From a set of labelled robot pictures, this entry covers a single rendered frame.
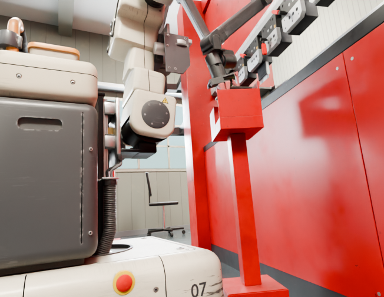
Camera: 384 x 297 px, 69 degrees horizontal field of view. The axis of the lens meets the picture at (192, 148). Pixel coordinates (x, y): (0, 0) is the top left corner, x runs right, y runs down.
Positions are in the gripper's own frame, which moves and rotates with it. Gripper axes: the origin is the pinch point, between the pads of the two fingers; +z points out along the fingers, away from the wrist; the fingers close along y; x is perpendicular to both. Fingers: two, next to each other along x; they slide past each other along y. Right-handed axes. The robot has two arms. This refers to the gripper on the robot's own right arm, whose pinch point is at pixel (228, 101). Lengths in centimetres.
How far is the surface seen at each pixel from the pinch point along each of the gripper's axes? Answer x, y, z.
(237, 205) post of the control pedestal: 3.3, -9.4, 37.9
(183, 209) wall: 400, -6, 38
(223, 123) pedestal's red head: -4.4, -6.0, 8.9
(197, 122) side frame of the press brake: 129, 12, -31
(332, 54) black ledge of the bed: -22.0, 30.2, 1.6
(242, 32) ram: 58, 45, -61
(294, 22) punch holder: 8, 45, -30
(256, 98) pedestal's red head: -4.6, 9.0, 3.3
